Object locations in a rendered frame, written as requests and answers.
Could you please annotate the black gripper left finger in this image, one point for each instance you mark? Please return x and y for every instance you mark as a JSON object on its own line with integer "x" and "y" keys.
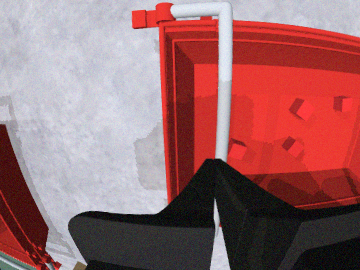
{"x": 180, "y": 237}

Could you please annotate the tan box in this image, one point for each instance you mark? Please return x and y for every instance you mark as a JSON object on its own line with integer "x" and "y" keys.
{"x": 79, "y": 266}

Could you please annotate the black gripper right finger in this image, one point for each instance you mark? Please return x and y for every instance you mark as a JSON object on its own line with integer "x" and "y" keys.
{"x": 262, "y": 232}

